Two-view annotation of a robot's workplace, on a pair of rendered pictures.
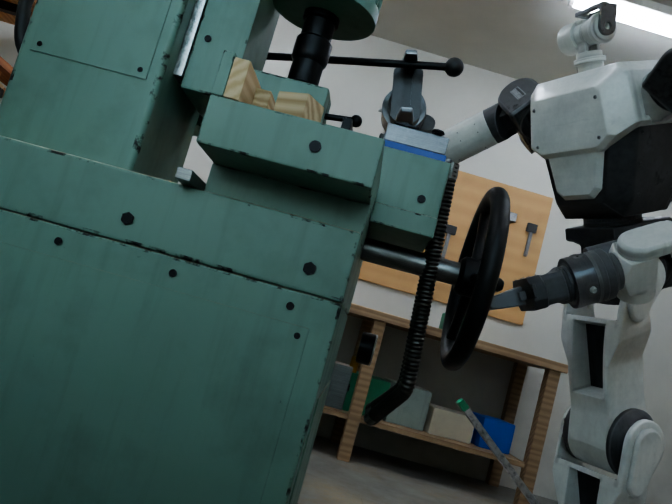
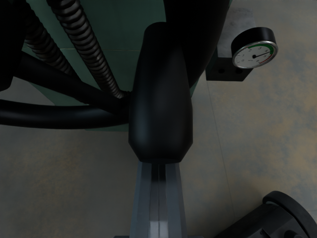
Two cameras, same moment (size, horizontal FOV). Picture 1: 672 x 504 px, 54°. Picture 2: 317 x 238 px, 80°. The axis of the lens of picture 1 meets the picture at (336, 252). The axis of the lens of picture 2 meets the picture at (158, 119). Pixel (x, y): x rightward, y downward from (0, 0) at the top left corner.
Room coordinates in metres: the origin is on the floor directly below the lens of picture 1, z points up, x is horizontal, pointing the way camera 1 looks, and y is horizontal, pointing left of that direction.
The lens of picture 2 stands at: (1.12, -0.30, 0.90)
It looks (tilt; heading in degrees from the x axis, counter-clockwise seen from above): 70 degrees down; 83
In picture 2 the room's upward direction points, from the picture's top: 4 degrees clockwise
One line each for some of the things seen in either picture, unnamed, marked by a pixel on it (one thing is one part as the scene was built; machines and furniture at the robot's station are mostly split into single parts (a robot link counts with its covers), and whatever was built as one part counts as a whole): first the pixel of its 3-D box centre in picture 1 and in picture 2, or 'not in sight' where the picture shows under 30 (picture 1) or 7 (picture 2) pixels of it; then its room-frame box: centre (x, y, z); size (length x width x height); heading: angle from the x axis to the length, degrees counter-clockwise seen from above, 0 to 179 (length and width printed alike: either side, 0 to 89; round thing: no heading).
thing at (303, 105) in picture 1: (298, 112); not in sight; (0.79, 0.09, 0.92); 0.04 x 0.04 x 0.04; 62
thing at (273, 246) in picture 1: (177, 233); not in sight; (1.04, 0.25, 0.76); 0.57 x 0.45 x 0.09; 86
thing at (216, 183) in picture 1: (300, 224); not in sight; (1.03, 0.07, 0.82); 0.40 x 0.21 x 0.04; 176
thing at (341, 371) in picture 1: (318, 378); (229, 46); (1.29, -0.03, 0.58); 0.12 x 0.08 x 0.08; 86
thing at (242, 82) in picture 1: (270, 150); not in sight; (1.05, 0.14, 0.92); 0.60 x 0.02 x 0.05; 176
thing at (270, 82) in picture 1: (281, 110); not in sight; (1.04, 0.15, 0.99); 0.14 x 0.07 x 0.09; 86
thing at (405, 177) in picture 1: (397, 190); not in sight; (1.03, -0.07, 0.91); 0.15 x 0.14 x 0.09; 176
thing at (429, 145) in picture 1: (410, 148); not in sight; (1.04, -0.07, 0.99); 0.13 x 0.11 x 0.06; 176
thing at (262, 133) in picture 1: (338, 203); not in sight; (1.04, 0.02, 0.87); 0.61 x 0.30 x 0.06; 176
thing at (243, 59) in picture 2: (363, 352); (249, 51); (1.28, -0.10, 0.65); 0.06 x 0.04 x 0.08; 176
